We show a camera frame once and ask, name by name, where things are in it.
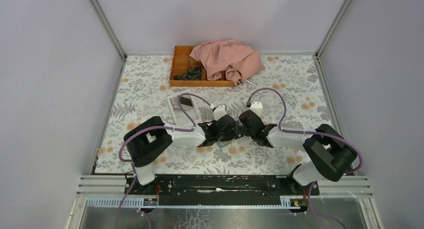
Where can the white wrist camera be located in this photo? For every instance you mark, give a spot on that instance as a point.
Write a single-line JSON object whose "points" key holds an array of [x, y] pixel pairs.
{"points": [[219, 111], [256, 107]]}

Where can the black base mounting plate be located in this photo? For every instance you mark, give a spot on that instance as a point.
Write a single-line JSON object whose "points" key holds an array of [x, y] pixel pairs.
{"points": [[221, 189]]}

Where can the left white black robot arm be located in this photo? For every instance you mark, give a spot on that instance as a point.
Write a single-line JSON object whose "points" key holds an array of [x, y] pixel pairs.
{"points": [[150, 139]]}

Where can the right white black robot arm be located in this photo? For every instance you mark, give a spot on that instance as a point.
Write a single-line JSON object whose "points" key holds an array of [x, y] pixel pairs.
{"points": [[330, 155]]}

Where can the pink cloth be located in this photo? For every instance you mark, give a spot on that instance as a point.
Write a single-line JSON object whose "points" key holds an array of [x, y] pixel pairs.
{"points": [[228, 58]]}

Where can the green card holder wallet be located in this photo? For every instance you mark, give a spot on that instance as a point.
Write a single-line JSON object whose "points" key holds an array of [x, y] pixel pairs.
{"points": [[227, 143]]}

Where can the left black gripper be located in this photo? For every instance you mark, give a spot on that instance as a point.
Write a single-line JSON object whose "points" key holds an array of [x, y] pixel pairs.
{"points": [[229, 136]]}

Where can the white slotted cable duct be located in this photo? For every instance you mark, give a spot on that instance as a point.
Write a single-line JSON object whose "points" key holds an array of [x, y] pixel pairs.
{"points": [[153, 203]]}

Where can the floral patterned table mat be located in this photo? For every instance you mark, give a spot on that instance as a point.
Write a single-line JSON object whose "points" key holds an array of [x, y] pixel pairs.
{"points": [[289, 89]]}

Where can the wooden compartment tray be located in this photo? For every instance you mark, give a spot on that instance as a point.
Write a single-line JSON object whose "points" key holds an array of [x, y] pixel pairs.
{"points": [[182, 61]]}

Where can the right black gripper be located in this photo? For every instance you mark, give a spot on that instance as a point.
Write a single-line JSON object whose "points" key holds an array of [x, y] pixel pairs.
{"points": [[246, 132]]}

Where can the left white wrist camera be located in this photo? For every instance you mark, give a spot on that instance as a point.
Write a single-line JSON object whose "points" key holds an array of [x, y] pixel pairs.
{"points": [[219, 111]]}

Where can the white plastic card box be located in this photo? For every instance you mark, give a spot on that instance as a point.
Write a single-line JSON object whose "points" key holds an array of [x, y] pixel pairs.
{"points": [[177, 113]]}

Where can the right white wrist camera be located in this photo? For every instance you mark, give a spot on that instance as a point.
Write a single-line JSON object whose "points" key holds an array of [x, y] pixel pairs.
{"points": [[256, 107]]}

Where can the dark green crumpled item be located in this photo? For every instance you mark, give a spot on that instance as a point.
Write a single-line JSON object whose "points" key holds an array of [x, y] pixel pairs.
{"points": [[192, 74]]}

